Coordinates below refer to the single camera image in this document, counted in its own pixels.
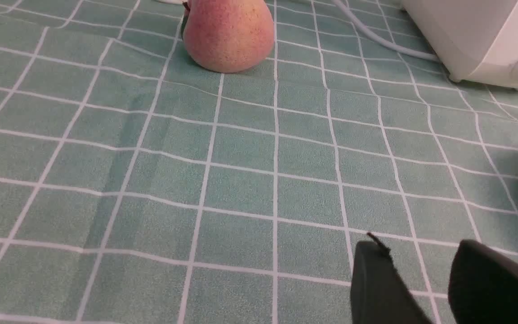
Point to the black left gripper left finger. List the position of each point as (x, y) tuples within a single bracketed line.
[(378, 294)]

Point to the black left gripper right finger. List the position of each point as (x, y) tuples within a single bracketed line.
[(483, 286)]

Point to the green checkered tablecloth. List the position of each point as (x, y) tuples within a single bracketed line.
[(138, 188)]

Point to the pink peach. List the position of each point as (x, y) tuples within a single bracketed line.
[(227, 35)]

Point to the white toaster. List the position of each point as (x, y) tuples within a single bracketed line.
[(476, 40)]

